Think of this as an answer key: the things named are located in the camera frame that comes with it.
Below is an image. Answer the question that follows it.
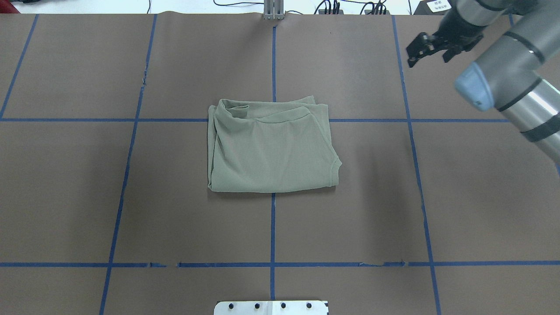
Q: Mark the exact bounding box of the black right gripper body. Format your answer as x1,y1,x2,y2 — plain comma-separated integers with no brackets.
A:
433,9,486,63

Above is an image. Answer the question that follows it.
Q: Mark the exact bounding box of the olive green long-sleeve shirt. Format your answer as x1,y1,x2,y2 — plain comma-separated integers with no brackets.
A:
207,96,342,193

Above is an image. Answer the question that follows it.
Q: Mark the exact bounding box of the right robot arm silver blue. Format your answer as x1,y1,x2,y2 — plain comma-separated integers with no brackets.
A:
406,0,560,163

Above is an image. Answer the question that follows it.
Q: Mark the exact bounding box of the aluminium frame post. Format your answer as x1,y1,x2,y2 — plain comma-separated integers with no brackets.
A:
262,0,285,21

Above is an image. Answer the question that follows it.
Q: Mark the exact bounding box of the white camera pedestal column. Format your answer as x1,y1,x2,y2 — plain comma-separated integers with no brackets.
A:
213,300,329,315

